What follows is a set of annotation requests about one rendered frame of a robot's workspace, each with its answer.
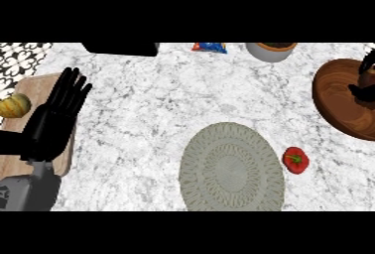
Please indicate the brown wooden bowl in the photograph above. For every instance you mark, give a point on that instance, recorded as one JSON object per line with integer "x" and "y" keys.
{"x": 337, "y": 99}

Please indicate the pale wooden cutting board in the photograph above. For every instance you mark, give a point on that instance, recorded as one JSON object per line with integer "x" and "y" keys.
{"x": 35, "y": 89}

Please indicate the yellow squash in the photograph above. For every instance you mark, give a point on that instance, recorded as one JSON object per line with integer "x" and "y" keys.
{"x": 14, "y": 105}

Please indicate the black appliance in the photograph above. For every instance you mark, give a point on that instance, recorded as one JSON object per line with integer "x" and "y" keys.
{"x": 122, "y": 48}

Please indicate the red bell pepper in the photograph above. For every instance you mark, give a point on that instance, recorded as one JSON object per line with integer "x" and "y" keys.
{"x": 296, "y": 161}

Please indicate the grey pot with brown rim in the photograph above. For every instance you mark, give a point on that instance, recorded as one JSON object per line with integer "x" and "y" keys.
{"x": 269, "y": 54}

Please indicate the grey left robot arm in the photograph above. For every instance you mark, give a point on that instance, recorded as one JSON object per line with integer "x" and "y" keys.
{"x": 30, "y": 191}

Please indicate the grey-green oval woven placemat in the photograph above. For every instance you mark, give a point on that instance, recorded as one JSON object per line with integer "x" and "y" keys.
{"x": 233, "y": 168}

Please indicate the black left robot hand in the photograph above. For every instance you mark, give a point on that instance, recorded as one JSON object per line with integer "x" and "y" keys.
{"x": 46, "y": 129}

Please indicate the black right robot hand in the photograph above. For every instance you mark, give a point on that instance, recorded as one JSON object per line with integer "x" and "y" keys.
{"x": 367, "y": 92}

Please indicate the blue and red packet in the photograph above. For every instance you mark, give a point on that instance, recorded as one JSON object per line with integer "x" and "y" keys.
{"x": 212, "y": 47}

